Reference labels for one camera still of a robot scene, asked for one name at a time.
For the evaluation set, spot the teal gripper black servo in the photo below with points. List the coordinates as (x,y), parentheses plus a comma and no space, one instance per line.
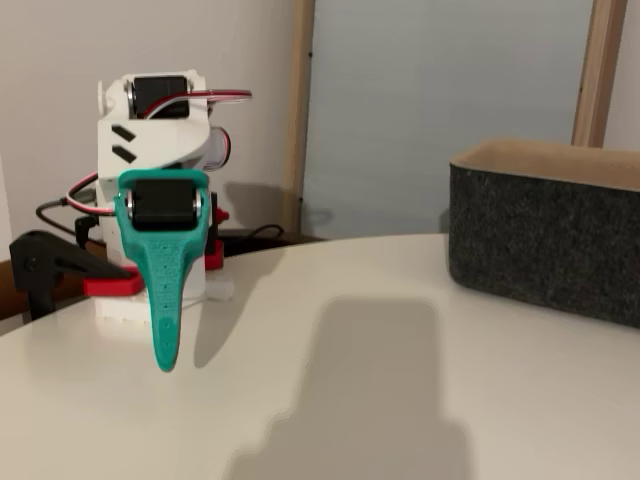
(161,206)

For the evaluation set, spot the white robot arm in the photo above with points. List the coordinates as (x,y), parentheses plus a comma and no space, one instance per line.
(150,145)

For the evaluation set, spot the dark grey felt basket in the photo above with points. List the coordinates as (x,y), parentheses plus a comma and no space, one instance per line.
(540,235)

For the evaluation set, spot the black red bar clamp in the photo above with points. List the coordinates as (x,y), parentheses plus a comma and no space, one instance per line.
(214,255)
(40,252)

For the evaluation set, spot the black power plug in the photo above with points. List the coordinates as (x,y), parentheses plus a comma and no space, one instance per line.
(82,227)

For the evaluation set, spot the pale grey panel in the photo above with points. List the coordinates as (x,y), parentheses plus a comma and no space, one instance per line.
(425,125)

